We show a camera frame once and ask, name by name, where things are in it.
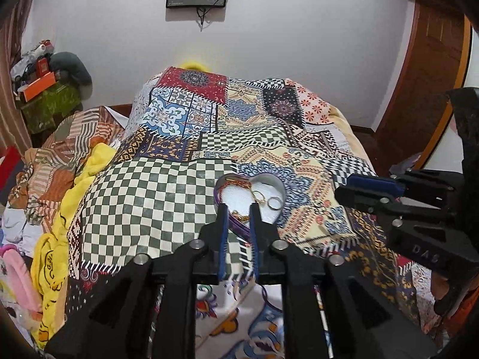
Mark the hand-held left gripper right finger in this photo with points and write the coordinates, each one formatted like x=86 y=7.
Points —
x=255 y=239

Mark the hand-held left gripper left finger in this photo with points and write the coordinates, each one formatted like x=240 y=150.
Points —
x=223 y=239

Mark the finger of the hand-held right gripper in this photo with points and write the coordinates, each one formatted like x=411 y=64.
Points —
x=370 y=182
x=359 y=198

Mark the purple heart-shaped tin box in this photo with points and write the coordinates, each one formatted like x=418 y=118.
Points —
x=239 y=198

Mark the beige quilt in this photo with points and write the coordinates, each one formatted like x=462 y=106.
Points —
x=351 y=138

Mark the colourful patchwork blanket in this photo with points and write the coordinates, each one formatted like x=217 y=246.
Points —
x=168 y=194

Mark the wooden door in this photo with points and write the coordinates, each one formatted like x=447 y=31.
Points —
x=423 y=82

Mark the yellow printed cloth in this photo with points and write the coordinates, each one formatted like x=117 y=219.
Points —
x=86 y=183

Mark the yellow rounded object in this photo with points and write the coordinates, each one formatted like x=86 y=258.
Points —
x=194 y=65

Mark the striped orange blanket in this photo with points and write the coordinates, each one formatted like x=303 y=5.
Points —
x=56 y=157

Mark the pink cloth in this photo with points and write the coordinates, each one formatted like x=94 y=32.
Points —
x=20 y=276

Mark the light blue cloth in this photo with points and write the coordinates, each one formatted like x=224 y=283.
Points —
x=15 y=228

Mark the grey cushion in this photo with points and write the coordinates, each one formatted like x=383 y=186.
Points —
x=73 y=69

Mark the orange box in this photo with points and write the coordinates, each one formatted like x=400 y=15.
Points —
x=37 y=86

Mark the striped brown curtain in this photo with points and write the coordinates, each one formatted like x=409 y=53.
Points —
x=15 y=82

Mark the pile of household clutter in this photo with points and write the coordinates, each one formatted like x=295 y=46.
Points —
x=32 y=58

